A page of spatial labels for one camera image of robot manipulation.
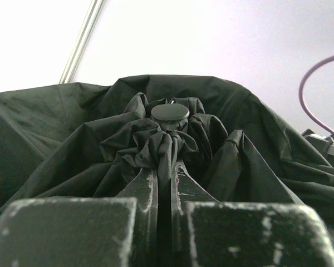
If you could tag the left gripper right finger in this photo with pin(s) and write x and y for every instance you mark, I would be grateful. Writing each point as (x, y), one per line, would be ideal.
(207, 232)

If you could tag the black folding umbrella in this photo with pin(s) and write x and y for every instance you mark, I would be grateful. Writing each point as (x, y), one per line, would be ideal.
(87, 140)

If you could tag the left aluminium frame post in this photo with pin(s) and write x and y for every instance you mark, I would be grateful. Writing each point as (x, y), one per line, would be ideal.
(82, 40)

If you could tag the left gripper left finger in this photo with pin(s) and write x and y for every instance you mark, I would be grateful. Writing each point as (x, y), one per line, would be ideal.
(76, 231)

